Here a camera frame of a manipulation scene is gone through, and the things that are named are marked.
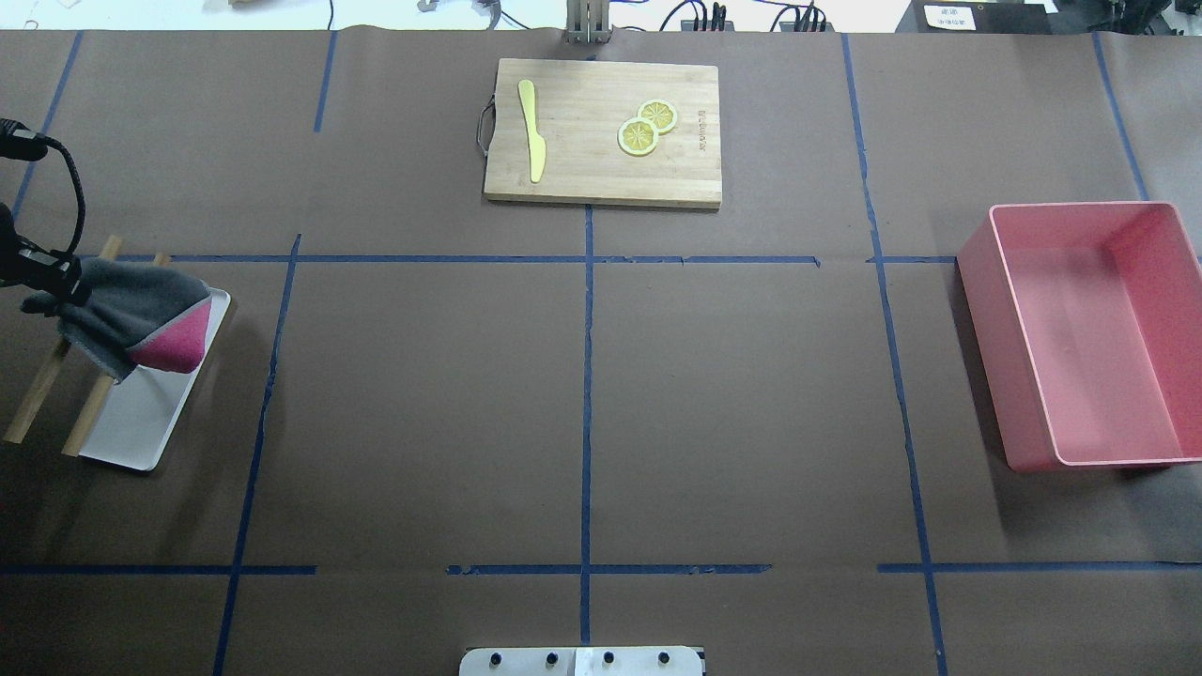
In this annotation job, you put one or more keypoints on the left wooden rack rod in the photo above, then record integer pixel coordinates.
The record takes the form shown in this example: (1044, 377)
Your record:
(39, 389)

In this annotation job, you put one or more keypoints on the bamboo cutting board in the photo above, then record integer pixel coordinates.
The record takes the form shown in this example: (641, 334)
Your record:
(581, 105)

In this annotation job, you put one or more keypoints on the lemon slice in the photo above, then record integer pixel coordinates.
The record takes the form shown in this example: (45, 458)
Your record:
(637, 137)
(661, 113)

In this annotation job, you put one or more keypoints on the black box with label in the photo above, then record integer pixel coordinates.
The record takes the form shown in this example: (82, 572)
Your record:
(977, 17)

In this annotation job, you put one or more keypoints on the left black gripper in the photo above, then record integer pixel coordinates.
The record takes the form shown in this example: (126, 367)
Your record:
(26, 266)

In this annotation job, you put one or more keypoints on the upper lemon slice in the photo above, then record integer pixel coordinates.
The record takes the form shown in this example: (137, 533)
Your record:
(661, 113)

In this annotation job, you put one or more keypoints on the lower lemon slice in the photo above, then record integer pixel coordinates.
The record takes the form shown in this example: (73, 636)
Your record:
(637, 137)

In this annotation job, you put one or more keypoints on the black power strip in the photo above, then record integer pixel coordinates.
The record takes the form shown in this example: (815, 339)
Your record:
(791, 23)

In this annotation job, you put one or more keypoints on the wooden rack rod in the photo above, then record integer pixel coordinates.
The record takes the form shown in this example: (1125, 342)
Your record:
(103, 383)
(39, 389)

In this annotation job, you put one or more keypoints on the grey metal stand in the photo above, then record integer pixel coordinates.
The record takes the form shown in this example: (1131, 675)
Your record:
(587, 22)

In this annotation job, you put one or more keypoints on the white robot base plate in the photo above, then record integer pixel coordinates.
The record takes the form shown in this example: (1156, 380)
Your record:
(584, 660)

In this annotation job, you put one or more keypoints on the yellow plastic knife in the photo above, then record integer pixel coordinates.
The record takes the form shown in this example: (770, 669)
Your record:
(537, 145)

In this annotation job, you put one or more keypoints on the white rectangular tray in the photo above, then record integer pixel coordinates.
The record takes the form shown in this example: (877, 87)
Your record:
(139, 417)

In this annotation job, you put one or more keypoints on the right wooden rack rod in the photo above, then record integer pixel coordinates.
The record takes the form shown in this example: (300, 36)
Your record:
(103, 383)

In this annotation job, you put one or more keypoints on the grey and pink cloth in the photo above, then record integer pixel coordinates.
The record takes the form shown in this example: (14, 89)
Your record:
(135, 314)

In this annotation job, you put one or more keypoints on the pink plastic bin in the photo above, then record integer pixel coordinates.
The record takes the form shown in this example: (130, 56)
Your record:
(1088, 320)

